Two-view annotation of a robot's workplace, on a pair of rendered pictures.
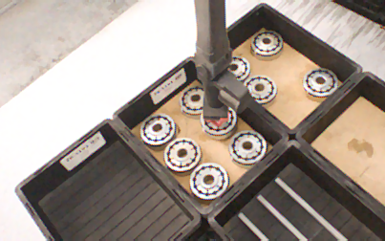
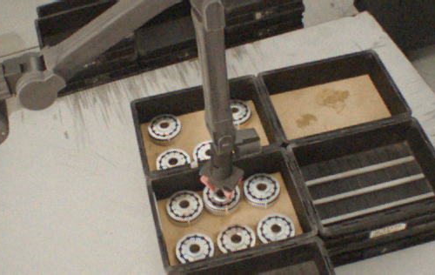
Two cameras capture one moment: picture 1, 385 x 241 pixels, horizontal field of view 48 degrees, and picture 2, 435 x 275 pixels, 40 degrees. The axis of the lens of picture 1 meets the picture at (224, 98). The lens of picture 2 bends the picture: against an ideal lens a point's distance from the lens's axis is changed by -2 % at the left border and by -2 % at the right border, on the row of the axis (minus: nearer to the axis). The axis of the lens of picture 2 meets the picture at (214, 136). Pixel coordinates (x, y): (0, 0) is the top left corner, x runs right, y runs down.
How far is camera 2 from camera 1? 0.97 m
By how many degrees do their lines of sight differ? 38
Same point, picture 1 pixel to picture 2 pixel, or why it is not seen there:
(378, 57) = not seen: hidden behind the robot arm
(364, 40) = (193, 77)
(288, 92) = not seen: hidden behind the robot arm
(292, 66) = (199, 124)
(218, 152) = (247, 216)
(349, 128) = (285, 119)
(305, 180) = (311, 168)
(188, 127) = (205, 228)
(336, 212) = (349, 162)
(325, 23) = (153, 91)
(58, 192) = not seen: outside the picture
